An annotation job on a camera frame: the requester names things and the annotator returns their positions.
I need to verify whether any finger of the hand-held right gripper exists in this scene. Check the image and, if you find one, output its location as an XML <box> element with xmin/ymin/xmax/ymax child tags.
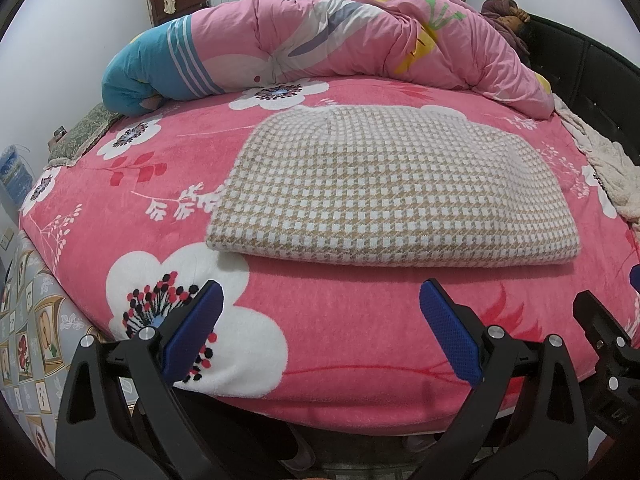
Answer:
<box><xmin>572</xmin><ymin>291</ymin><xmax>632</xmax><ymax>361</ymax></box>

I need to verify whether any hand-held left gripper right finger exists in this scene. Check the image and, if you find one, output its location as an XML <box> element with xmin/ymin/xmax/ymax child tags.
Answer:
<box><xmin>414</xmin><ymin>278</ymin><xmax>590</xmax><ymax>480</ymax></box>

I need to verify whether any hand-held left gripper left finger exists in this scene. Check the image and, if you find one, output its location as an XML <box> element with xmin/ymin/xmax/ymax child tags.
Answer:
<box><xmin>54</xmin><ymin>279</ymin><xmax>225</xmax><ymax>480</ymax></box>

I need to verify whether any beige white checkered blanket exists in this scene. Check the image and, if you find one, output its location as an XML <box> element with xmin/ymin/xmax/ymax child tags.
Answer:
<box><xmin>206</xmin><ymin>105</ymin><xmax>582</xmax><ymax>267</ymax></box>

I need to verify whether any pink floral bed sheet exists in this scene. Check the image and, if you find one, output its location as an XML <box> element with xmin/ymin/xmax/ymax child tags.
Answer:
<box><xmin>19</xmin><ymin>72</ymin><xmax>640</xmax><ymax>433</ymax></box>

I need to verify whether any cream fuzzy cloth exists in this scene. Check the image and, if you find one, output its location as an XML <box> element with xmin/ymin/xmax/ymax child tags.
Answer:
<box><xmin>552</xmin><ymin>95</ymin><xmax>640</xmax><ymax>226</ymax></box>

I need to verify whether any grey patterned mattress side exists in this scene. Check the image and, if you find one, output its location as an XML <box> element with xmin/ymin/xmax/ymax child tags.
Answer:
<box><xmin>0</xmin><ymin>230</ymin><xmax>146</xmax><ymax>466</ymax></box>

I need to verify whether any green patterned cushion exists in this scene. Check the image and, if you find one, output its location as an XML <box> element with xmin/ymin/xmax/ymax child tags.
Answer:
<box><xmin>47</xmin><ymin>105</ymin><xmax>123</xmax><ymax>168</ymax></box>

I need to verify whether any black padded headboard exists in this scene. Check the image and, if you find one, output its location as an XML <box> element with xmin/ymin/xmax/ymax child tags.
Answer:
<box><xmin>520</xmin><ymin>12</ymin><xmax>640</xmax><ymax>161</ymax></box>

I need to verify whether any blue plastic package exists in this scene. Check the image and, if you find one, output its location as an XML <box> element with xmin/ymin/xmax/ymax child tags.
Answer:
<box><xmin>0</xmin><ymin>145</ymin><xmax>32</xmax><ymax>208</ymax></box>

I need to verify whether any pink printed quilt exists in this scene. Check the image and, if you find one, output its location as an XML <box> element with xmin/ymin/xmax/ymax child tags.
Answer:
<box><xmin>100</xmin><ymin>0</ymin><xmax>556</xmax><ymax>121</ymax></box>

